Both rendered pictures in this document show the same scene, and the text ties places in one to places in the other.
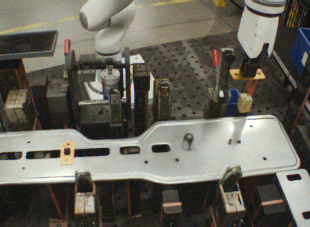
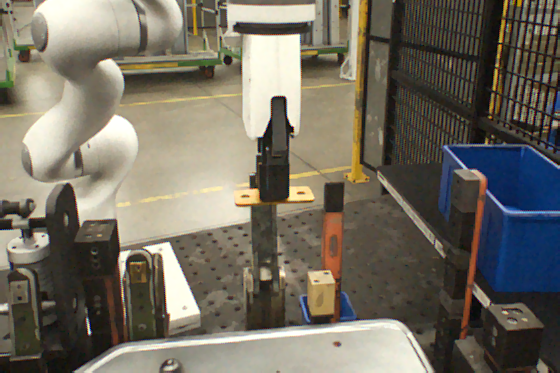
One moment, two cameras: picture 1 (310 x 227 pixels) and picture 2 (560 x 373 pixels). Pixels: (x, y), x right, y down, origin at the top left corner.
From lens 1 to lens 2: 0.33 m
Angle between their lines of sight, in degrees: 24
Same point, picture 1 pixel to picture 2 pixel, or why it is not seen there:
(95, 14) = (43, 144)
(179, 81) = (239, 289)
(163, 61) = (216, 256)
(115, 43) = (96, 208)
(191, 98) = not seen: hidden behind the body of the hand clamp
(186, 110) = not seen: hidden behind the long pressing
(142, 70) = (96, 232)
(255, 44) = (252, 100)
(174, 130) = (153, 359)
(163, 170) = not seen: outside the picture
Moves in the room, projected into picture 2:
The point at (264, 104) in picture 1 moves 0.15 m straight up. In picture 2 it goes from (411, 323) to (416, 266)
